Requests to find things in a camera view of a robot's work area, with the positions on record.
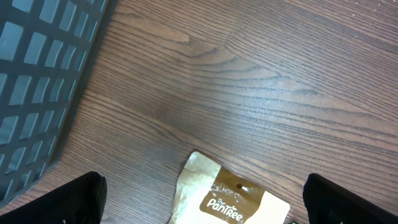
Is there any dark grey plastic basket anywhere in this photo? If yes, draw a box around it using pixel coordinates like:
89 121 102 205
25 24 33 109
1 0 118 206

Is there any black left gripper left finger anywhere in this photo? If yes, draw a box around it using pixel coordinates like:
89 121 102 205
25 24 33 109
1 171 107 224

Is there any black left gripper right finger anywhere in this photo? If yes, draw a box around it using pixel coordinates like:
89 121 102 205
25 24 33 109
303 173 397 224

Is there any beige brown snack bag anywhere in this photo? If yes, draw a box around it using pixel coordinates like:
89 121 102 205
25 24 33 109
169 151 290 224

